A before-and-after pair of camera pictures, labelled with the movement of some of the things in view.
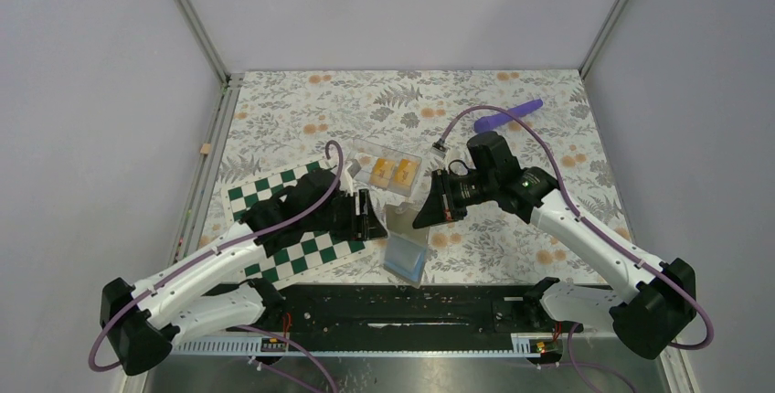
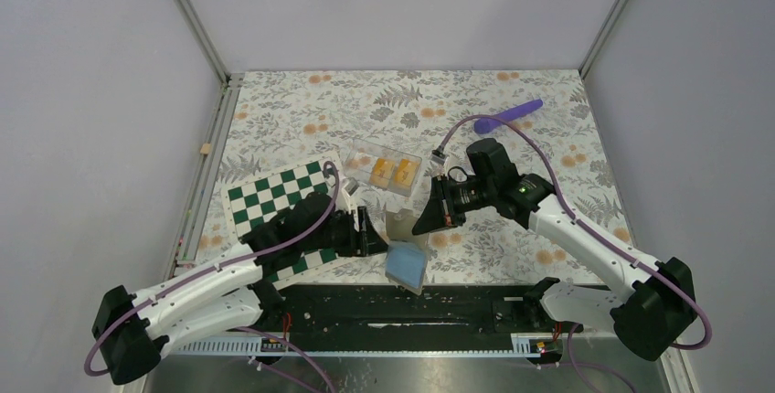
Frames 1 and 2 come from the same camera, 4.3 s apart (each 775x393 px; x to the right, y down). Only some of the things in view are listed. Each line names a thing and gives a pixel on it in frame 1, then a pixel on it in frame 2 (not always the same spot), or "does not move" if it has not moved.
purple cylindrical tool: [491, 121] does not move
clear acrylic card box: [383, 168] does not move
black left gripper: [362, 227] → [366, 240]
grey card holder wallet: [406, 246] does not move
